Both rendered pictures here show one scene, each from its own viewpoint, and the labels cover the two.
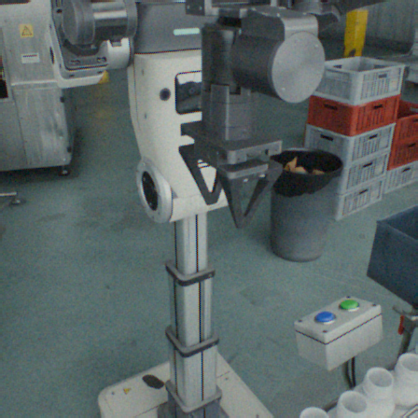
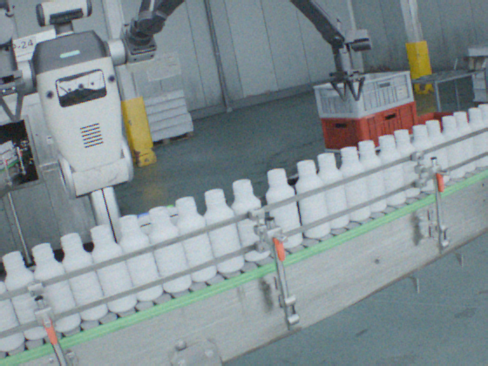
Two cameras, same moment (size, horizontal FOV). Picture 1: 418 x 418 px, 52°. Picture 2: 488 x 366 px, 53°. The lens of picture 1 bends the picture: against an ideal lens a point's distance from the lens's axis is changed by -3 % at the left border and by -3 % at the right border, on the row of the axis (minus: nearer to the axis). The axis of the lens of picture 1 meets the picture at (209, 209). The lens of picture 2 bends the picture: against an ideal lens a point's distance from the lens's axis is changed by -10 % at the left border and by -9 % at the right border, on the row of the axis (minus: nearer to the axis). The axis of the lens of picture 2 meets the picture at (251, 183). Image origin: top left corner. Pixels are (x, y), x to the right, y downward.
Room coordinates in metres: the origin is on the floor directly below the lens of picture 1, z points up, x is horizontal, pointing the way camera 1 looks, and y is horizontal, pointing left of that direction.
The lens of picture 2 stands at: (-0.53, -0.57, 1.42)
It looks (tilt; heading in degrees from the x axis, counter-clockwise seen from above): 14 degrees down; 6
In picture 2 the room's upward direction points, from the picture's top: 11 degrees counter-clockwise
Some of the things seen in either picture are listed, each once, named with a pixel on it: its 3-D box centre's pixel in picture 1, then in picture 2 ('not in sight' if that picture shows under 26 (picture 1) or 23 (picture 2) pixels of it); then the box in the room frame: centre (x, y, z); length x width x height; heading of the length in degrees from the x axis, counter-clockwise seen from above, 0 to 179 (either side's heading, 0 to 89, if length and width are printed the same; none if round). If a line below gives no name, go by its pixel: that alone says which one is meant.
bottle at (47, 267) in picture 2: not in sight; (54, 288); (0.30, -0.08, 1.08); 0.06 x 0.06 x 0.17
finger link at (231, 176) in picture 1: (236, 183); (11, 99); (0.43, -0.03, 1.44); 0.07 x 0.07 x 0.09; 32
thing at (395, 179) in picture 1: (386, 168); not in sight; (3.65, -1.62, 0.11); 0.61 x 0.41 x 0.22; 124
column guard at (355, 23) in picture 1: (355, 34); (420, 67); (10.51, -3.34, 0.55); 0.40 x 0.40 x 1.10; 32
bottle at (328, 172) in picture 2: not in sight; (331, 191); (0.64, -0.62, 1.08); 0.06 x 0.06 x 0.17
